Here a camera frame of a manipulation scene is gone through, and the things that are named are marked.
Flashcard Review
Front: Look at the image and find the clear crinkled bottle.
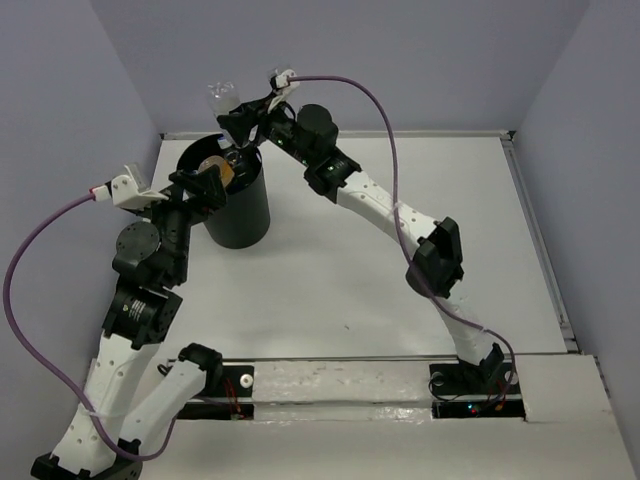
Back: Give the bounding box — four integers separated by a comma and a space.
224, 147, 248, 170

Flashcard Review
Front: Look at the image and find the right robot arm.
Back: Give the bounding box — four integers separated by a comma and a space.
212, 95, 504, 392

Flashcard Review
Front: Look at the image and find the clear tape strip front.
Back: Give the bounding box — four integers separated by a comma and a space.
252, 360, 433, 423

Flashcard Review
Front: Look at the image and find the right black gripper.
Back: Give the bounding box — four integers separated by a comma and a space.
217, 91, 314, 168

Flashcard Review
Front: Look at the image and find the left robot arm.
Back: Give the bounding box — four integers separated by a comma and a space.
31, 166, 230, 479

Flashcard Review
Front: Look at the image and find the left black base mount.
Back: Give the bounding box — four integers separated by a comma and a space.
178, 364, 255, 421

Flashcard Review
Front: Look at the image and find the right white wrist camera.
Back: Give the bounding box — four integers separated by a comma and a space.
267, 67, 300, 113

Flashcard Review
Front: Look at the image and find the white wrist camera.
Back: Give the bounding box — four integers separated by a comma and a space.
267, 67, 300, 113
89, 163, 169, 211

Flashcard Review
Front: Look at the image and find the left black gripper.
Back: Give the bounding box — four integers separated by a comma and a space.
135, 163, 229, 282

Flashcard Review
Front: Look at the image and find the clear bottle black label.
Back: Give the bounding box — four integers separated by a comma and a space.
207, 82, 246, 147

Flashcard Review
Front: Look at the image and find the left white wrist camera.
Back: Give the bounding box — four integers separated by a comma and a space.
89, 163, 169, 211

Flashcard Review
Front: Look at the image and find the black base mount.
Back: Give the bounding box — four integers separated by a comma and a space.
428, 362, 526, 419
178, 364, 255, 421

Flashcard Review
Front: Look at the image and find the aluminium rail right edge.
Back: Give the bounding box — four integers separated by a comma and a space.
500, 130, 582, 354

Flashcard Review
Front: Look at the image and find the orange bottle blue label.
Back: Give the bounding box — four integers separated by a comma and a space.
197, 155, 235, 188

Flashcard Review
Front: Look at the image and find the black cylindrical bin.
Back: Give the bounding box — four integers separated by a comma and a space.
177, 134, 271, 249

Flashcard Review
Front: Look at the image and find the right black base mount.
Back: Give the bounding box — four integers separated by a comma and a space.
428, 362, 526, 419

